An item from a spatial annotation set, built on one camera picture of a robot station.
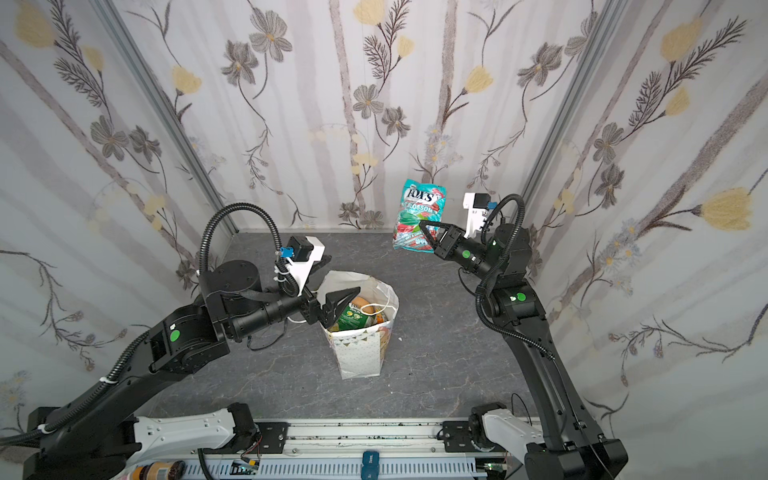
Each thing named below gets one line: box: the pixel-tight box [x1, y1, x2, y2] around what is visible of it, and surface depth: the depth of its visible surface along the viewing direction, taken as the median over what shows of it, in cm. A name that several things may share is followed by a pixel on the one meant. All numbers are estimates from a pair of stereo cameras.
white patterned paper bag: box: [318, 270, 400, 380], surface depth 72 cm
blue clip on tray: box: [361, 450, 380, 480], surface depth 70 cm
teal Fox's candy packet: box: [393, 179, 446, 253], surface depth 62 cm
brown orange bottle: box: [131, 460, 186, 480], surface depth 68 cm
